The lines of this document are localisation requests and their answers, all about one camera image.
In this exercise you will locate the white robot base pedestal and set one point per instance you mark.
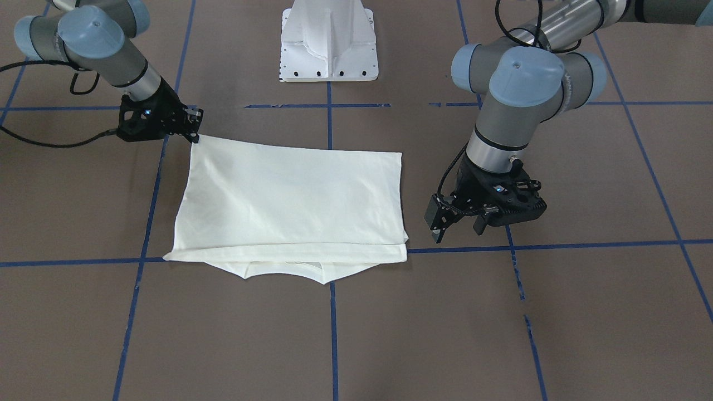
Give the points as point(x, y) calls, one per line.
point(328, 41)

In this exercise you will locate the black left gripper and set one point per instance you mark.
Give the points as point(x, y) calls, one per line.
point(467, 185)

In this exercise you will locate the cream cat print shirt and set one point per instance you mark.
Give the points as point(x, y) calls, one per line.
point(254, 209)

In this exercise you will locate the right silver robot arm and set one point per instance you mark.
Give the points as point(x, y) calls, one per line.
point(97, 36)

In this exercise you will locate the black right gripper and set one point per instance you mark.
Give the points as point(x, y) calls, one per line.
point(167, 103)

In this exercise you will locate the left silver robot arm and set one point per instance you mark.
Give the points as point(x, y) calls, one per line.
point(530, 75)

